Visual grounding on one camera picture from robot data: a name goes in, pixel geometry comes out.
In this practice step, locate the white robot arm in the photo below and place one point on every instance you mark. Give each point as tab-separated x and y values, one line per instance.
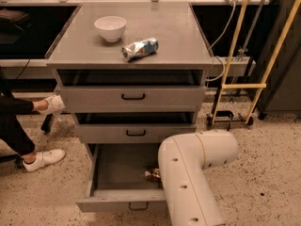
182	160

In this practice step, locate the grey drawer cabinet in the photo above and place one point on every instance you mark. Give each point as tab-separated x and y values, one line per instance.
181	45

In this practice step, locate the grey middle drawer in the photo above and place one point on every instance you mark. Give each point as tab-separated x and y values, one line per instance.
132	127

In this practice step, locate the grey drawer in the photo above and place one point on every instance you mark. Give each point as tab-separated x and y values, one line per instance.
132	127
117	180
104	90

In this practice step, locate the crushed blue silver can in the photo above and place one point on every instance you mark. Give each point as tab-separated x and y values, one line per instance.
140	49

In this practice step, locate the grey top drawer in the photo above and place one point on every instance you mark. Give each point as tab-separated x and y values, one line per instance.
104	90

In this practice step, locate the grey bottom drawer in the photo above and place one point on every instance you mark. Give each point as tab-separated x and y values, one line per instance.
117	180

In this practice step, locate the white ceramic bowl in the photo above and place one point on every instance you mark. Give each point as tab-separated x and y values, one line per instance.
111	28

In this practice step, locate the white sneaker lower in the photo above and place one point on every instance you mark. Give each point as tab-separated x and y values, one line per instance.
37	160

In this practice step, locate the person's black trouser legs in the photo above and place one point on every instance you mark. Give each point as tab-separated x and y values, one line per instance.
11	131

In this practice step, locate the dark bag on shelf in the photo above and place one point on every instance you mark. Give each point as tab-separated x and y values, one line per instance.
13	20

